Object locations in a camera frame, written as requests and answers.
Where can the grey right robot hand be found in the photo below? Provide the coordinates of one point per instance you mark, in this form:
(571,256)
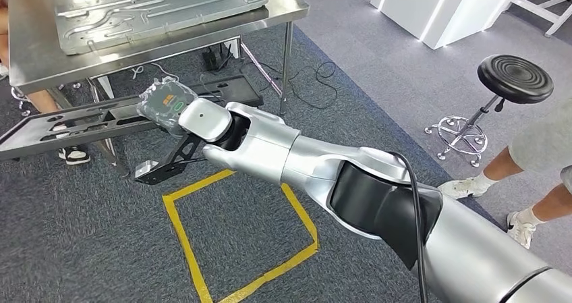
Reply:
(165,104)

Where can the black licence plate frame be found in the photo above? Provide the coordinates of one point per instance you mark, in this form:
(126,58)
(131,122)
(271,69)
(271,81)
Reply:
(18,142)

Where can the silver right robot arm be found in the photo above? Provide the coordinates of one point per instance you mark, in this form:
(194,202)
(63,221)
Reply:
(268,158)

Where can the stainless steel workbench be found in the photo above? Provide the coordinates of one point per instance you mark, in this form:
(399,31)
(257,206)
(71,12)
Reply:
(286,8)

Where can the black router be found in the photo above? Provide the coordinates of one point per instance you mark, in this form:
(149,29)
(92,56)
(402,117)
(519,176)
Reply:
(212,62)

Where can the grey stamped metal panel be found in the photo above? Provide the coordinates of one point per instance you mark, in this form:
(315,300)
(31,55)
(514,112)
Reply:
(156,19)

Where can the person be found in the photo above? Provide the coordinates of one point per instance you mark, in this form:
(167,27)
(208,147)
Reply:
(42,102)
(540,144)

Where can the white lit display plinth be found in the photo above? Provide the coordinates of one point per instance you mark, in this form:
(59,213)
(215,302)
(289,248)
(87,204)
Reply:
(424,10)

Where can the black seat chrome stool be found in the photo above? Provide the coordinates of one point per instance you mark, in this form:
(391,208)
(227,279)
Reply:
(514,77)

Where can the black right wrist camera bracket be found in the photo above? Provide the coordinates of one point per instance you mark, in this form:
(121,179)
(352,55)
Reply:
(172,169)

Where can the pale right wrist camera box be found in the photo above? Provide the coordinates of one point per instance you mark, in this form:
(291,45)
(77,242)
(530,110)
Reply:
(145,169)

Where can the white frame furniture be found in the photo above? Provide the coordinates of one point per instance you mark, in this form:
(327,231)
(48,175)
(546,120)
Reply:
(536,9)

